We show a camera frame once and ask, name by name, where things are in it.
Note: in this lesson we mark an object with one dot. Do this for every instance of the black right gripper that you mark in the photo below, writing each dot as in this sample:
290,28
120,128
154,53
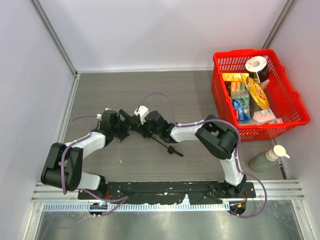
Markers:
139,125

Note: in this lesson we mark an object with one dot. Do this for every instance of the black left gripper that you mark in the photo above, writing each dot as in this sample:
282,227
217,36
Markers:
122,128

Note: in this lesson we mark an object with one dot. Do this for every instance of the black folding umbrella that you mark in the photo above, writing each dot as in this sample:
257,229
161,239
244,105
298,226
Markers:
133,122

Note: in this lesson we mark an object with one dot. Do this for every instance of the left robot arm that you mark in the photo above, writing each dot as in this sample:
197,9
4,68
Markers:
63,168

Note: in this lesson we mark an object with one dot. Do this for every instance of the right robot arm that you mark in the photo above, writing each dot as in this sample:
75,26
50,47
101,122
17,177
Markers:
219,137

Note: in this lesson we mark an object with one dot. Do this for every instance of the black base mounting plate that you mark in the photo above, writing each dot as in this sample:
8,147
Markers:
173,192

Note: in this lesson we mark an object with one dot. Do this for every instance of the yellow orange box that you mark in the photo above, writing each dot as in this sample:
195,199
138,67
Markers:
233,77

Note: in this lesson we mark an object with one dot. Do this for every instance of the clear green snack bag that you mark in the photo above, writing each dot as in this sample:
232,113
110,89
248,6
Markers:
241,105

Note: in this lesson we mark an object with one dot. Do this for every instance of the yellow Lays chips bag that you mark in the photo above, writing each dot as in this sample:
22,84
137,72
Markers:
257,93

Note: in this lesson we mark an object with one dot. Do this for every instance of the white wrapped sponge pack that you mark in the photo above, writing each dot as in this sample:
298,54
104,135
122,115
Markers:
264,116

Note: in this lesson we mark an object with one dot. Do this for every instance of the green soap pump bottle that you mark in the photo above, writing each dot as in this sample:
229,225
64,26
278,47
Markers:
268,159

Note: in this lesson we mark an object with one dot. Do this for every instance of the black wrapped toilet paper roll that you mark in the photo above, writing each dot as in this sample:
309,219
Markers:
258,69

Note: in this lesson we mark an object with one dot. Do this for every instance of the red plastic shopping basket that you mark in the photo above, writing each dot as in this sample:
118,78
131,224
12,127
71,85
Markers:
284,101

